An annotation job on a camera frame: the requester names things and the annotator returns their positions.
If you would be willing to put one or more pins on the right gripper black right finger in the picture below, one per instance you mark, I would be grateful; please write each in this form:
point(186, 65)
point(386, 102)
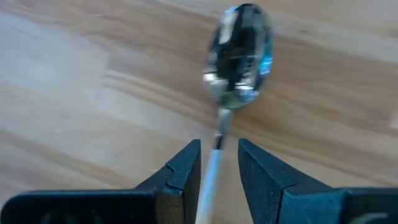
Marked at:
point(267, 186)

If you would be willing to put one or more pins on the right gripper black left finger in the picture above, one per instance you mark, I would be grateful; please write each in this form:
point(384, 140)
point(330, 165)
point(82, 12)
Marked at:
point(180, 174)

